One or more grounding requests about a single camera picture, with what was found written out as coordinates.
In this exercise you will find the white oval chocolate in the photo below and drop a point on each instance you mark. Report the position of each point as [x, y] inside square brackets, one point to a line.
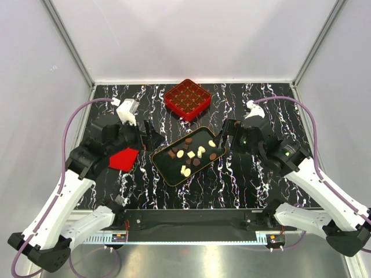
[187, 172]
[180, 153]
[211, 143]

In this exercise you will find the black gold-rimmed tray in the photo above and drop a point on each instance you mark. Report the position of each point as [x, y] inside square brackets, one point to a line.
[187, 156]

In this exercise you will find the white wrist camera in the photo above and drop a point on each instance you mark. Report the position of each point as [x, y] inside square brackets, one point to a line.
[126, 111]
[254, 110]

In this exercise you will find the milk rectangular chocolate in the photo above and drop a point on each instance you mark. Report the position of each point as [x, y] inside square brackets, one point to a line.
[171, 155]

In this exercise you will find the left electronics board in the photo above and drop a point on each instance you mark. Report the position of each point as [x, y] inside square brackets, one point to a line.
[119, 237]

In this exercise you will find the right electronics board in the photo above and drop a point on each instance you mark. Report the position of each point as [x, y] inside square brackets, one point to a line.
[276, 239]

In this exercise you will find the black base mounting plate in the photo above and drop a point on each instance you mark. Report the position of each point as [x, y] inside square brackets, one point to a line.
[196, 223]

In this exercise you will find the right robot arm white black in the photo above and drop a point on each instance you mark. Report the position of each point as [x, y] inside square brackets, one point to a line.
[344, 223]

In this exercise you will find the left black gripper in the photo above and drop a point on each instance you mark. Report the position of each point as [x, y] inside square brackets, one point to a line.
[151, 139]

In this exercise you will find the brown oval chocolate right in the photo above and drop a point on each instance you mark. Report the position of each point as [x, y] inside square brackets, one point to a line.
[212, 157]

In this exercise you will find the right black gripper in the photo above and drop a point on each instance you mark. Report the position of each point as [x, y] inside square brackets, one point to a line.
[232, 128]

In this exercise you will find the white square chocolate bottom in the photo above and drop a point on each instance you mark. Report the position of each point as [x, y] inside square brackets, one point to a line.
[183, 170]

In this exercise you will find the red compartment chocolate box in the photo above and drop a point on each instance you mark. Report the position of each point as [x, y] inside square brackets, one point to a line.
[187, 100]

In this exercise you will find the aluminium frame rail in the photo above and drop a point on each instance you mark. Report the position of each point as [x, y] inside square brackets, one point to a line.
[253, 239]

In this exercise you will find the white oval chocolate bottom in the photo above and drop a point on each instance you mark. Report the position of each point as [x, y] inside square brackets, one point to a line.
[187, 172]

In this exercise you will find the red box lid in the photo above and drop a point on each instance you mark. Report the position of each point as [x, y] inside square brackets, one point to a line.
[123, 160]

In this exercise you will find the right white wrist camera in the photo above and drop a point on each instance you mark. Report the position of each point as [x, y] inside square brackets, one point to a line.
[254, 110]

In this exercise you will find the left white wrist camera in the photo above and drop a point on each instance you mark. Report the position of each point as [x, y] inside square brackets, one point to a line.
[126, 111]

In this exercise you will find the white square chocolate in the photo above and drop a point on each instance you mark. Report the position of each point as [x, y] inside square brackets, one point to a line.
[183, 170]
[191, 154]

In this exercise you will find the dark teardrop chocolate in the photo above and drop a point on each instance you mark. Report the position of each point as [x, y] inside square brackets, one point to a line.
[196, 162]

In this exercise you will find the white square chocolate centre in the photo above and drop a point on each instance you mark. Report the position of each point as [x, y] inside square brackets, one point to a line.
[191, 154]

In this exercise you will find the white heart chocolate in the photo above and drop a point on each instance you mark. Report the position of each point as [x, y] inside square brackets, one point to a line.
[201, 150]

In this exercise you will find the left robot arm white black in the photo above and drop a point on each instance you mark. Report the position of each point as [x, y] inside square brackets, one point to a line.
[49, 241]

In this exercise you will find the electronics board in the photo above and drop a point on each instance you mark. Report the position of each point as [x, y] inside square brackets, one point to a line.
[119, 237]
[276, 239]

